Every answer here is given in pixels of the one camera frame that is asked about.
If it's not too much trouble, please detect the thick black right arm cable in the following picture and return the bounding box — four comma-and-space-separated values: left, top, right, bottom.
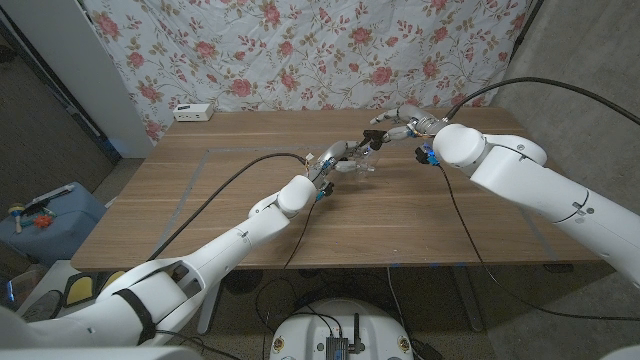
444, 75, 640, 127

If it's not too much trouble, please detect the black backdrop pole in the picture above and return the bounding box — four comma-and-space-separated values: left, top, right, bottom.
509, 0, 545, 62

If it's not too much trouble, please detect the white table leg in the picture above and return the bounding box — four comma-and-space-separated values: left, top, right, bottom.
196, 282, 224, 336
451, 264, 486, 334

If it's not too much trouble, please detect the white robot torso base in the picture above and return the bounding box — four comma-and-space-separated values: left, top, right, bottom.
269, 297, 416, 360

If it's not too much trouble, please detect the white wall panel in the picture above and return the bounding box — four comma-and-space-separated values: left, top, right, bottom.
0, 0, 155, 159

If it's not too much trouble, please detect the blue storage box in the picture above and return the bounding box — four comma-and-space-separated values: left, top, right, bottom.
0, 181, 109, 269

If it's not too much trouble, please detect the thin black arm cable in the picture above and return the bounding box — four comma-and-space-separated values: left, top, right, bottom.
438, 164, 640, 322
254, 196, 322, 360

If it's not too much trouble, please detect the yellow toy maraca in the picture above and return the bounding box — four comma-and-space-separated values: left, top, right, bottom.
8, 201, 27, 234

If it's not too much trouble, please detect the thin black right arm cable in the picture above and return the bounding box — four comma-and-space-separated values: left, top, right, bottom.
438, 164, 640, 322

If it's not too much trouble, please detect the round black floor fan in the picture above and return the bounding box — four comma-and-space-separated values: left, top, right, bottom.
221, 269, 264, 296

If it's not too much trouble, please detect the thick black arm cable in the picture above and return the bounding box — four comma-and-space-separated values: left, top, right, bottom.
146, 151, 310, 263
444, 75, 640, 127

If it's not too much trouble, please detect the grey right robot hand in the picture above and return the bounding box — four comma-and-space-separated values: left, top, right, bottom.
369, 103, 449, 144

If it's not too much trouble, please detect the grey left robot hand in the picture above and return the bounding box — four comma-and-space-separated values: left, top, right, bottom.
307, 140, 376, 184

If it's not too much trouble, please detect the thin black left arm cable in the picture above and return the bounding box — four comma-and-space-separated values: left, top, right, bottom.
254, 196, 322, 360

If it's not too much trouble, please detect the white power strip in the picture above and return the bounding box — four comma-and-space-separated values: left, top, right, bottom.
172, 102, 215, 123

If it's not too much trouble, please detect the floral backdrop cloth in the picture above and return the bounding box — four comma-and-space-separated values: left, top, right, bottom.
82, 0, 534, 144

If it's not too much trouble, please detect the yellow and black pad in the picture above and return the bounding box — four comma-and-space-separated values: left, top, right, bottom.
61, 269, 129, 308

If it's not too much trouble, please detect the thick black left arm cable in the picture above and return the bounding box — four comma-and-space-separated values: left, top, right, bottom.
146, 151, 310, 263

